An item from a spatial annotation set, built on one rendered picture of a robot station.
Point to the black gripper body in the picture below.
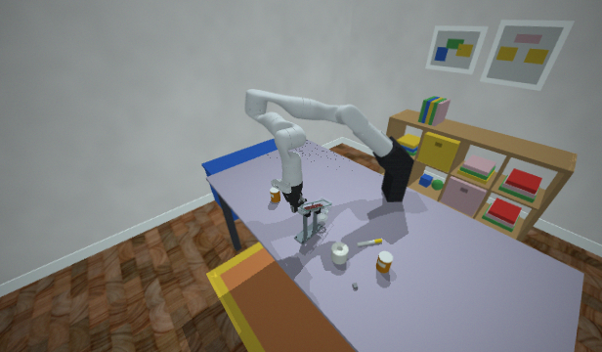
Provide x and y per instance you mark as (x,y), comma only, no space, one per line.
(296,191)

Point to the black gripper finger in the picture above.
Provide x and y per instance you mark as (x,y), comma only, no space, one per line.
(297,203)
(288,199)

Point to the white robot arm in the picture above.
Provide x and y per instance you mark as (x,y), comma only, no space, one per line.
(288,139)

